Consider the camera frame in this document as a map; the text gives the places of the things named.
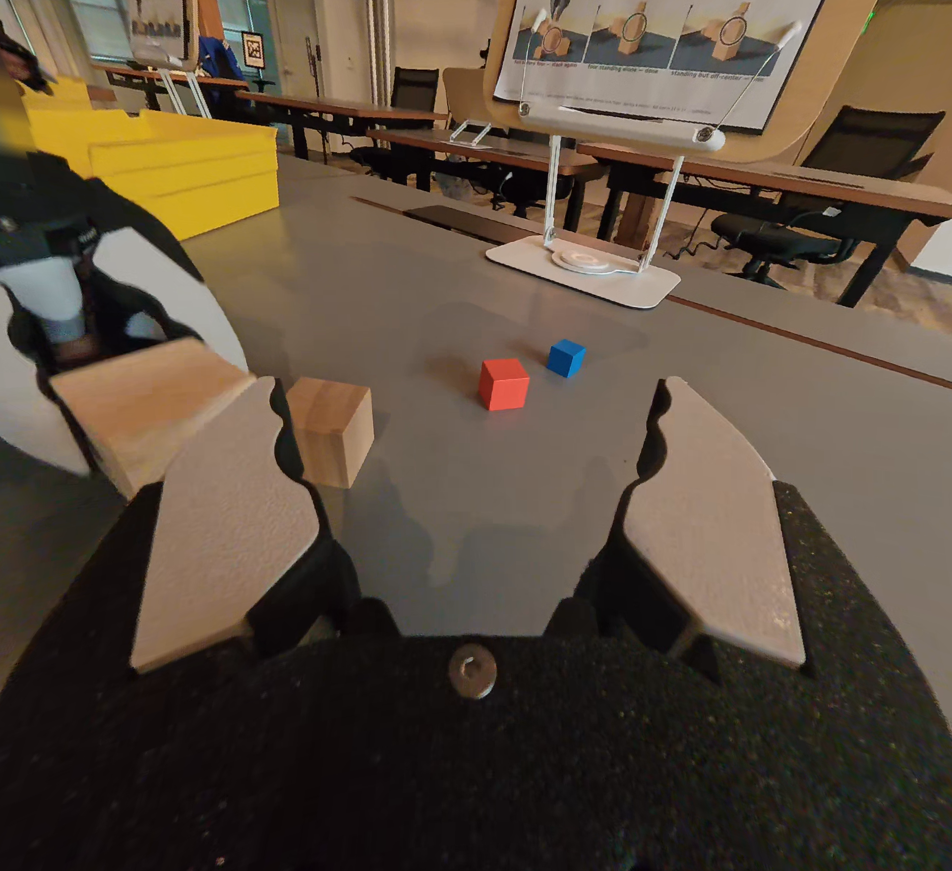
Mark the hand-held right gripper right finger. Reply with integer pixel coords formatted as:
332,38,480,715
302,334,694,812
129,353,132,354
588,376,809,670

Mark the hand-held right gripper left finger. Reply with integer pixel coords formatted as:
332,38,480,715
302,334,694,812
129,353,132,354
130,376,361,674

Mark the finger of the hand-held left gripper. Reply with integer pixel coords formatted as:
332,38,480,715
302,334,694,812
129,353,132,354
90,223,251,375
0,291,93,479

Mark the large wooden cube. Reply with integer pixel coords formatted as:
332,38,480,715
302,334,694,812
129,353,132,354
50,337,257,501

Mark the medium wooden cube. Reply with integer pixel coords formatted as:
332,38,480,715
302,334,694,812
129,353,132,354
286,377,376,491

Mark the tiny blue cube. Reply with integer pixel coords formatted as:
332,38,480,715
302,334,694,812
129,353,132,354
546,339,589,379

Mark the small red cube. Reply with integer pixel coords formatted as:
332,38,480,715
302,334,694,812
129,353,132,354
478,358,532,412

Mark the yellow plastic bin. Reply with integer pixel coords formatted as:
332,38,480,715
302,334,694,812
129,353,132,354
18,77,282,243

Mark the black office chair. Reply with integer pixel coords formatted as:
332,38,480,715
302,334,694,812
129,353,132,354
710,104,947,290
390,66,443,115

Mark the long wooden office table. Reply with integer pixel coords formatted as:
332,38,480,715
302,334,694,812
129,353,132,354
369,127,952,310

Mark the white instruction sheet stand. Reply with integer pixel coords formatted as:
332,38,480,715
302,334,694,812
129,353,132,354
481,0,919,167

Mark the printed instruction sheet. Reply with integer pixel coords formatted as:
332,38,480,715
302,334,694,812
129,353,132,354
494,0,862,134

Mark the black cable slot lid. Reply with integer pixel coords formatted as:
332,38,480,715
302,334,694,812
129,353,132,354
404,203,525,246

